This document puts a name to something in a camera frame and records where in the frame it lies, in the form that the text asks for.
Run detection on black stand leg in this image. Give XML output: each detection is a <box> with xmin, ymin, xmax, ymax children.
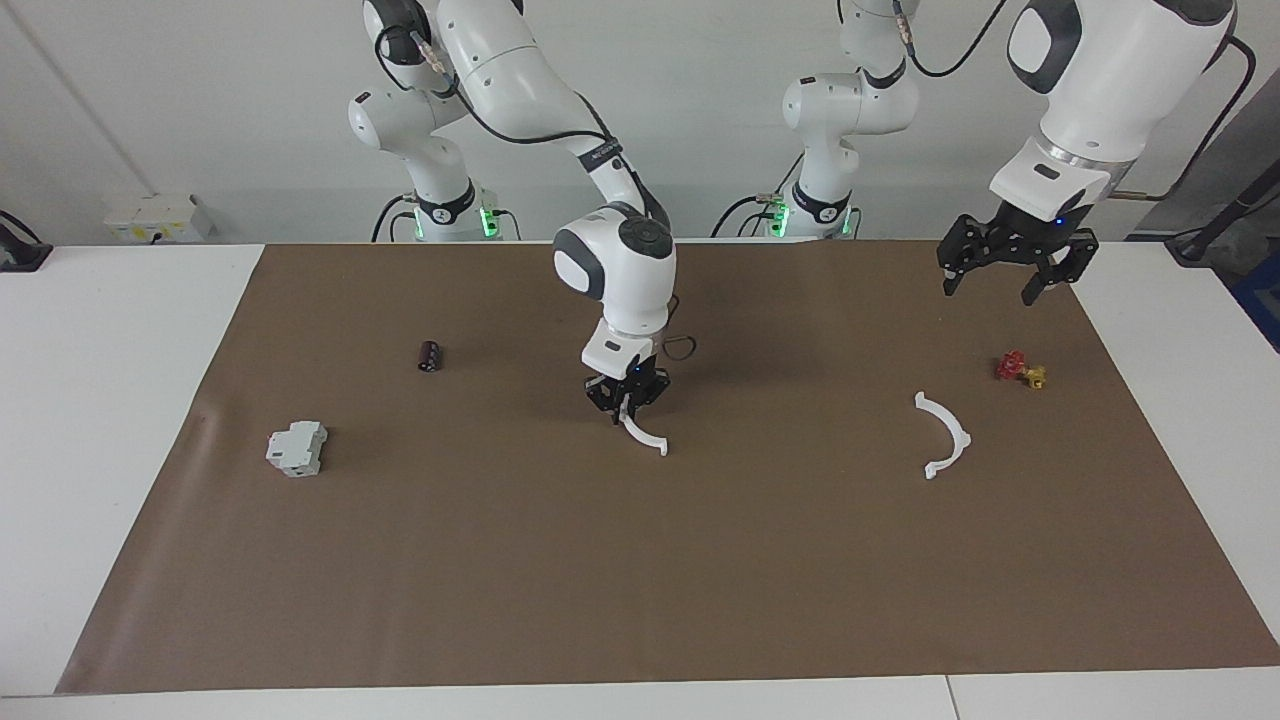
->
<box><xmin>1165</xmin><ymin>160</ymin><xmax>1280</xmax><ymax>266</ymax></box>

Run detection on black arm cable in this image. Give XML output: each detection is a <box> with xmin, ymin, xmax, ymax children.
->
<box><xmin>895</xmin><ymin>0</ymin><xmax>1256</xmax><ymax>201</ymax></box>
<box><xmin>373</xmin><ymin>20</ymin><xmax>698</xmax><ymax>363</ymax></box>

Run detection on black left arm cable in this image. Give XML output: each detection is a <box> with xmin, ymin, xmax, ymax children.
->
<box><xmin>895</xmin><ymin>0</ymin><xmax>1256</xmax><ymax>201</ymax></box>

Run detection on white circuit breaker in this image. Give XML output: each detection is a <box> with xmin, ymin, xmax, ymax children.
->
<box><xmin>265</xmin><ymin>420</ymin><xmax>329</xmax><ymax>478</ymax></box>

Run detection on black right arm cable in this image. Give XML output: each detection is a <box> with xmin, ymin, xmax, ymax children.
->
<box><xmin>373</xmin><ymin>20</ymin><xmax>698</xmax><ymax>363</ymax></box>

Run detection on black clamp mount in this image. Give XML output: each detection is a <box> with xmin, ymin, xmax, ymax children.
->
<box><xmin>0</xmin><ymin>210</ymin><xmax>53</xmax><ymax>273</ymax></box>

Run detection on white half-ring pipe clamp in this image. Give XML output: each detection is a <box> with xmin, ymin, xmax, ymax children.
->
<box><xmin>914</xmin><ymin>391</ymin><xmax>973</xmax><ymax>481</ymax></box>
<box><xmin>617</xmin><ymin>400</ymin><xmax>670</xmax><ymax>458</ymax></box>

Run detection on brown paper table mat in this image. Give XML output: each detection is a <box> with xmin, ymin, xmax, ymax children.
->
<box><xmin>55</xmin><ymin>240</ymin><xmax>1280</xmax><ymax>696</ymax></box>

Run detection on blue box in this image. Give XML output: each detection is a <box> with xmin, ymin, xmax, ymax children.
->
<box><xmin>1232</xmin><ymin>255</ymin><xmax>1280</xmax><ymax>351</ymax></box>

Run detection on black base cable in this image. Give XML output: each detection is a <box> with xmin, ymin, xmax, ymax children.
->
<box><xmin>712</xmin><ymin>193</ymin><xmax>791</xmax><ymax>239</ymax></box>
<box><xmin>372</xmin><ymin>195</ymin><xmax>416</xmax><ymax>243</ymax></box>

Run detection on red yellow valve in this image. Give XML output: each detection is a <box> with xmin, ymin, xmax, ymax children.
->
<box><xmin>995</xmin><ymin>350</ymin><xmax>1048</xmax><ymax>390</ymax></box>

